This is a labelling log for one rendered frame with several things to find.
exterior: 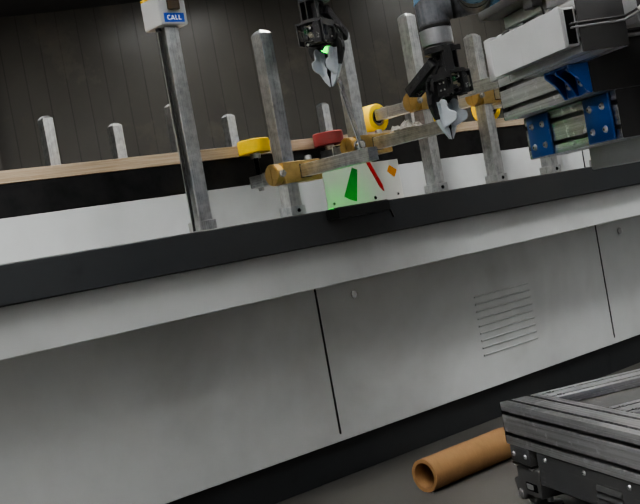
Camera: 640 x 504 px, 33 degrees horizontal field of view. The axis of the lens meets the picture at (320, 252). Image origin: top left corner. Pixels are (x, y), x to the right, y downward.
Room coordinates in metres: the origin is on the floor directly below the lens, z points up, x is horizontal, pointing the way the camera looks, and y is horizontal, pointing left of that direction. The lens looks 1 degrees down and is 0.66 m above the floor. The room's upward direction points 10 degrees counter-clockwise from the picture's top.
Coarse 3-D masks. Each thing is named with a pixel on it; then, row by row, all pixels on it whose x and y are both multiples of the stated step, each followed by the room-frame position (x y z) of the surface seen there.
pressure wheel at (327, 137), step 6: (324, 132) 2.80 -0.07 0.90; (330, 132) 2.80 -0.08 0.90; (336, 132) 2.81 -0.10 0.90; (342, 132) 2.84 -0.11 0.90; (318, 138) 2.81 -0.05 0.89; (324, 138) 2.80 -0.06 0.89; (330, 138) 2.80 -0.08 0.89; (336, 138) 2.81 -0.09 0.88; (342, 138) 2.82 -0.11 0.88; (318, 144) 2.81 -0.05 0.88; (324, 144) 2.80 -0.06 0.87; (330, 144) 2.82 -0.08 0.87; (336, 144) 2.85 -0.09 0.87
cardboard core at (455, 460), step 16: (496, 432) 2.69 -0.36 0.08; (448, 448) 2.60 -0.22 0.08; (464, 448) 2.60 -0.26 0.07; (480, 448) 2.62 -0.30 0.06; (496, 448) 2.65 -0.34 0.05; (416, 464) 2.55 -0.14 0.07; (432, 464) 2.51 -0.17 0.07; (448, 464) 2.54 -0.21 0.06; (464, 464) 2.57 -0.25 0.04; (480, 464) 2.61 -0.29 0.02; (416, 480) 2.55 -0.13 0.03; (432, 480) 2.57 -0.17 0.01; (448, 480) 2.53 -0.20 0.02
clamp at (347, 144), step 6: (348, 138) 2.66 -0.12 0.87; (354, 138) 2.67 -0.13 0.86; (366, 138) 2.68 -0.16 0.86; (372, 138) 2.69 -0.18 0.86; (342, 144) 2.68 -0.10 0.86; (348, 144) 2.66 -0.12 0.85; (366, 144) 2.68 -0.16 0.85; (372, 144) 2.69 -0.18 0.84; (342, 150) 2.68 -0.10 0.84; (348, 150) 2.66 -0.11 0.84; (354, 150) 2.65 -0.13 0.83; (378, 150) 2.70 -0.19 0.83; (384, 150) 2.72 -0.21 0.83; (390, 150) 2.73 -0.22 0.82
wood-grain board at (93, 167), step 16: (464, 128) 3.25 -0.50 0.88; (304, 144) 2.84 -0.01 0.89; (112, 160) 2.46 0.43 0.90; (128, 160) 2.49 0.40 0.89; (144, 160) 2.52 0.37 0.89; (160, 160) 2.55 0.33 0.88; (176, 160) 2.57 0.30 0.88; (208, 160) 2.64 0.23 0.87; (0, 176) 2.28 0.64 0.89; (16, 176) 2.31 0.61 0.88; (32, 176) 2.33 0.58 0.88; (48, 176) 2.36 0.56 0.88; (64, 176) 2.38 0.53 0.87
